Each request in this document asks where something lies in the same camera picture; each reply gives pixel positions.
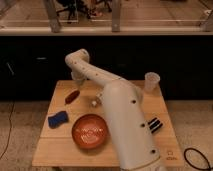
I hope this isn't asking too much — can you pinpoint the thin black floor cable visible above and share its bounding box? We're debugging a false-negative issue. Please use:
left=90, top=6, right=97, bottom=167
left=0, top=99, right=16, bottom=161

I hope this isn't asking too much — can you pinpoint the orange ceramic bowl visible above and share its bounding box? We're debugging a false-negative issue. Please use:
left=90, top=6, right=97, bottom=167
left=71, top=114, right=108, bottom=149

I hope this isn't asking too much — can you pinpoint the wooden table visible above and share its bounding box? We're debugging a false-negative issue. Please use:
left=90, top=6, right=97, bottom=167
left=32, top=80, right=184, bottom=168

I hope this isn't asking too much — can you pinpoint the blue sponge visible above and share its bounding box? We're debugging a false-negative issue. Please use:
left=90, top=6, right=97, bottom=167
left=48, top=111, right=68, bottom=128

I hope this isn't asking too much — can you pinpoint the black cable loop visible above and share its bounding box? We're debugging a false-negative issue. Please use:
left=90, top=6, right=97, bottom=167
left=183, top=147, right=213, bottom=171

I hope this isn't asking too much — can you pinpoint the black white striped block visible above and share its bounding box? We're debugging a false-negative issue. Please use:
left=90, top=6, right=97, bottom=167
left=148, top=117, right=163, bottom=133

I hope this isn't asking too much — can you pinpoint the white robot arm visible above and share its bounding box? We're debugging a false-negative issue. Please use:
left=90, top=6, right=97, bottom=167
left=65, top=49, right=166, bottom=171

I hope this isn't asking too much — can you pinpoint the clear plastic cup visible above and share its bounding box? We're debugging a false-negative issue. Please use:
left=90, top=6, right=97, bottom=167
left=144, top=72, right=160, bottom=93

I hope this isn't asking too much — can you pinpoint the red pepper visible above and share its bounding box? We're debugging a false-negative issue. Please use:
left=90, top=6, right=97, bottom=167
left=65, top=90, right=80, bottom=104

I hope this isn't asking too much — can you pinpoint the black office chair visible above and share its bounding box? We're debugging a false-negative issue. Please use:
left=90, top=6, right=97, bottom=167
left=56, top=0, right=90, bottom=23

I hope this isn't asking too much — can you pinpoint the white plastic bottle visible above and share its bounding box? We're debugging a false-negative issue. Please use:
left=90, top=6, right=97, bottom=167
left=91, top=94, right=102, bottom=107

